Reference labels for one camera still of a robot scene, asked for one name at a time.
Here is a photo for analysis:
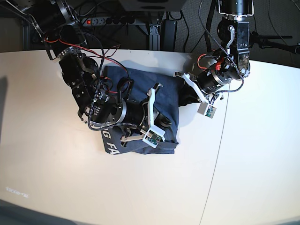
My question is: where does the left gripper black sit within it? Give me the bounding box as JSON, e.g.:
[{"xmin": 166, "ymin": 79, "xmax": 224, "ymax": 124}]
[{"xmin": 179, "ymin": 70, "xmax": 233, "ymax": 107}]

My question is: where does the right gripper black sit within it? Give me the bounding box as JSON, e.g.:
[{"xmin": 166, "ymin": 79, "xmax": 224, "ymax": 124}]
[{"xmin": 93, "ymin": 99, "xmax": 173, "ymax": 129}]

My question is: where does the blue grey T-shirt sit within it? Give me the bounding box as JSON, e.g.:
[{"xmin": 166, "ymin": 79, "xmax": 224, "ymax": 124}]
[{"xmin": 99, "ymin": 65, "xmax": 202, "ymax": 156}]

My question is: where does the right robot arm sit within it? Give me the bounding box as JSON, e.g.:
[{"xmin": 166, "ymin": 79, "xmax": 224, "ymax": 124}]
[{"xmin": 0, "ymin": 0, "xmax": 172, "ymax": 132}]

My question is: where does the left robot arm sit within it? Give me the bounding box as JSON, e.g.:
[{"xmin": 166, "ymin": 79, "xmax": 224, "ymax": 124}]
[{"xmin": 191, "ymin": 0, "xmax": 254, "ymax": 104}]

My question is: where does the black power adapter brick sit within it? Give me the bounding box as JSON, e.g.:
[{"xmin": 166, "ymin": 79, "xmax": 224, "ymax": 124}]
[{"xmin": 160, "ymin": 19, "xmax": 177, "ymax": 52}]

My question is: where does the black tripod stand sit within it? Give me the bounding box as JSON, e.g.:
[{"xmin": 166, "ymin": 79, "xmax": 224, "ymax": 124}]
[{"xmin": 249, "ymin": 31, "xmax": 300, "ymax": 55}]

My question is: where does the grey box with speaker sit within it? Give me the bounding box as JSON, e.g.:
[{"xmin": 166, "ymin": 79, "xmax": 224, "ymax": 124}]
[{"xmin": 120, "ymin": 0, "xmax": 186, "ymax": 12}]

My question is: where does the white power strip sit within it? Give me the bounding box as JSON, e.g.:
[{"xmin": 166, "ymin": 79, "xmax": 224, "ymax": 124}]
[{"xmin": 83, "ymin": 16, "xmax": 137, "ymax": 27}]

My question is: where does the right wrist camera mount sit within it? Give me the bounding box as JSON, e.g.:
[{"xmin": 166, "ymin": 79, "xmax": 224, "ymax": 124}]
[{"xmin": 119, "ymin": 83, "xmax": 166, "ymax": 149}]

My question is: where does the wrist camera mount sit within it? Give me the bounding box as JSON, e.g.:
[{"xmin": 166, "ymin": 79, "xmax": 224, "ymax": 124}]
[
  {"xmin": 119, "ymin": 83, "xmax": 166, "ymax": 149},
  {"xmin": 174, "ymin": 72, "xmax": 220, "ymax": 119}
]

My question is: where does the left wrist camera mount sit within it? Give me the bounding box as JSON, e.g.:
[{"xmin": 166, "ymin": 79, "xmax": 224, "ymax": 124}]
[{"xmin": 174, "ymin": 72, "xmax": 220, "ymax": 119}]

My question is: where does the aluminium frame post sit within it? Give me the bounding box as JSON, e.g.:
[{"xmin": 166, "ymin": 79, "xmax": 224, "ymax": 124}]
[{"xmin": 136, "ymin": 11, "xmax": 164, "ymax": 51}]

